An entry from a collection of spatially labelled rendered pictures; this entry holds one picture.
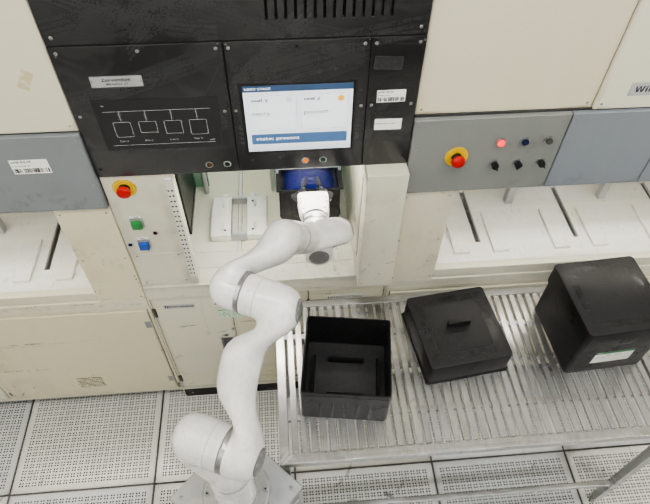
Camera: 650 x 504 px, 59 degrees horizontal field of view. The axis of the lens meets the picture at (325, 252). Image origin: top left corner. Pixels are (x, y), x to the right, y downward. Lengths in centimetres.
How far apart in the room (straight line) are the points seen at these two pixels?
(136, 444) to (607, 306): 200
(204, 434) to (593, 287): 131
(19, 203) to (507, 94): 140
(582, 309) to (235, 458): 117
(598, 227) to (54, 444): 248
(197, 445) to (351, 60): 99
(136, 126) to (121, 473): 166
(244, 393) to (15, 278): 119
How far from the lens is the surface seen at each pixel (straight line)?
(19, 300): 229
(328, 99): 151
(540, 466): 283
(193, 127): 157
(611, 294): 207
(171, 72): 148
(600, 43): 166
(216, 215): 224
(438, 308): 203
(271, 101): 151
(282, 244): 134
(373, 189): 167
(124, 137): 162
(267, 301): 129
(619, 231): 249
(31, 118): 165
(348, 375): 196
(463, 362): 194
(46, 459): 291
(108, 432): 286
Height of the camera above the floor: 251
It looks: 51 degrees down
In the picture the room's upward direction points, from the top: 1 degrees clockwise
